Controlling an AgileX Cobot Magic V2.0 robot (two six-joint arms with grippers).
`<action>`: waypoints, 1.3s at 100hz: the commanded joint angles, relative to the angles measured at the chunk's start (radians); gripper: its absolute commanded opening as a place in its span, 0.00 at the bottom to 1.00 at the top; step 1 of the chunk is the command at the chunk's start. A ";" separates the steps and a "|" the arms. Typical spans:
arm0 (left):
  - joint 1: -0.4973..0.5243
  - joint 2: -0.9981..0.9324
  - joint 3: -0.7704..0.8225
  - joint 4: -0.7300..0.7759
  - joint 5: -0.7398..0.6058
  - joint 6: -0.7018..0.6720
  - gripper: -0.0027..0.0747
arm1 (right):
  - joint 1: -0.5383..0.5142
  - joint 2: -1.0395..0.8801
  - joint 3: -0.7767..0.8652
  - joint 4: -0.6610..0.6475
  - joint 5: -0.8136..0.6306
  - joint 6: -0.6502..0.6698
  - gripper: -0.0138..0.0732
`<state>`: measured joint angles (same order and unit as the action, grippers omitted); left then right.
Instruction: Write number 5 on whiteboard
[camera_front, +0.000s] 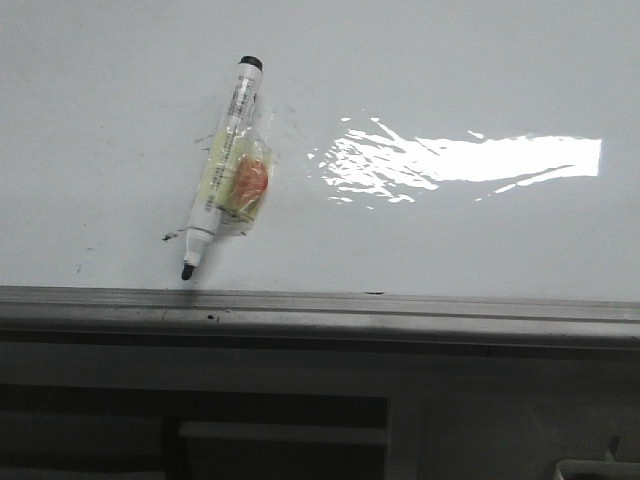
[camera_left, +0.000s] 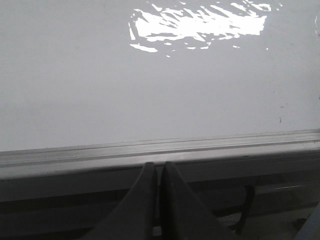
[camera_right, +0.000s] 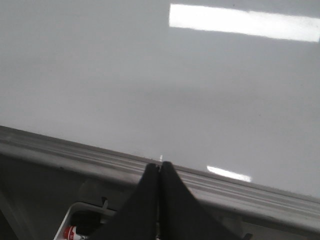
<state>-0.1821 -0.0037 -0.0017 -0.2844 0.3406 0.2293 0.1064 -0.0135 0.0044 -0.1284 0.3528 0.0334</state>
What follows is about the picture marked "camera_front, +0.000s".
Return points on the white whiteboard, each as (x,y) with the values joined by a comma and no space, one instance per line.
(438,148)

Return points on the white whiteboard marker with tape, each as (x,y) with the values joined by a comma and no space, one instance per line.
(236,174)

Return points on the grey aluminium whiteboard frame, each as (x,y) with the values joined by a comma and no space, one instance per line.
(373,322)

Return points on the white bin corner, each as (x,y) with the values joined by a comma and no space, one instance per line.
(588,469)

